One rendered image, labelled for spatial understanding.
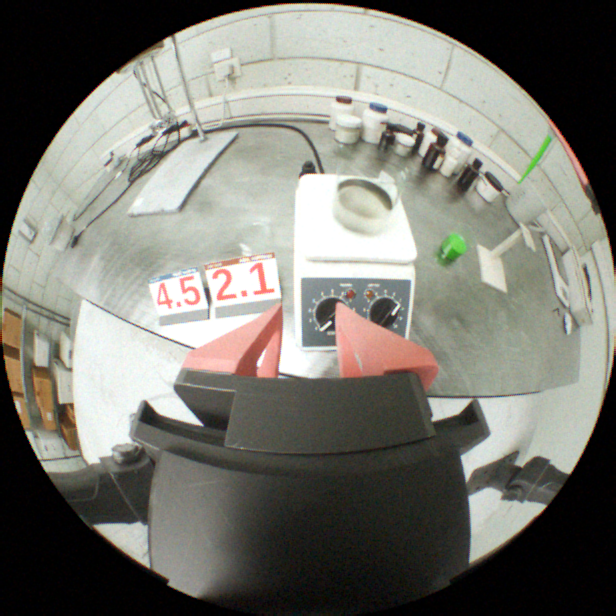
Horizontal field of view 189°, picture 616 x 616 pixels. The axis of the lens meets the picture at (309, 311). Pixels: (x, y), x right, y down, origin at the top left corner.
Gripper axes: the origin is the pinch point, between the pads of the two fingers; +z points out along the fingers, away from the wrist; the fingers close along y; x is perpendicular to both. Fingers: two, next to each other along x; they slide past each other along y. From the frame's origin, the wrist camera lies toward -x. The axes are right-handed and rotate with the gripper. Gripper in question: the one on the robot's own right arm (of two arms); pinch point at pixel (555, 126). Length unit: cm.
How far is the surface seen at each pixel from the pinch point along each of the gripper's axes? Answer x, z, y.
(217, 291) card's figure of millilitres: 30.8, 3.0, 36.9
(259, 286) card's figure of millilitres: 31.0, 1.9, 31.4
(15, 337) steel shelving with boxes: 14, 38, 237
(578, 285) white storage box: 24, -28, -83
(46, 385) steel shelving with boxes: 58, 9, 248
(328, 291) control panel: 26.8, -2.6, 24.6
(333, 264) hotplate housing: 25.7, -0.5, 23.4
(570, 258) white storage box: 25, -16, -90
